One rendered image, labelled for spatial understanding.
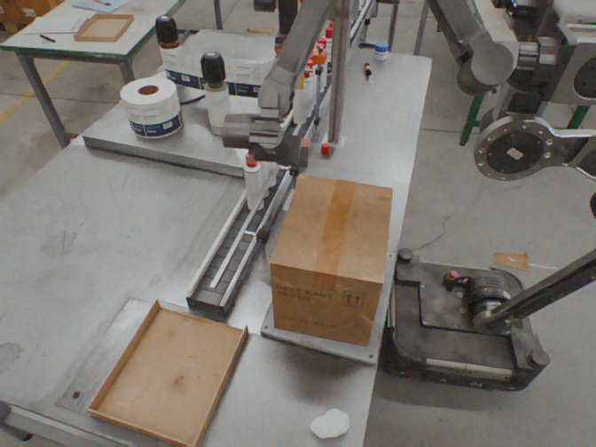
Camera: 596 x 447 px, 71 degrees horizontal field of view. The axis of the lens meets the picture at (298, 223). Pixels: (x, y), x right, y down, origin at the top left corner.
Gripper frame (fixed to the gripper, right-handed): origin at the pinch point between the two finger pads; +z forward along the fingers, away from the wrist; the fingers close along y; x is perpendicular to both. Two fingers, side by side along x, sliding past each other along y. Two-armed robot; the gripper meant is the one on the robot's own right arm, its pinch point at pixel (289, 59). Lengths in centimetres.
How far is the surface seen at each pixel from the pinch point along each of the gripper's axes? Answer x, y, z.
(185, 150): -38, 8, 33
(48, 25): -166, -110, 38
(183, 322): -17, 75, 38
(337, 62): 14.8, -10.5, 4.6
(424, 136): 76, -149, 120
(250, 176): -5.9, 36.3, 19.0
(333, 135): 15.2, -11.6, 34.3
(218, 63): -25.1, -4.5, 4.6
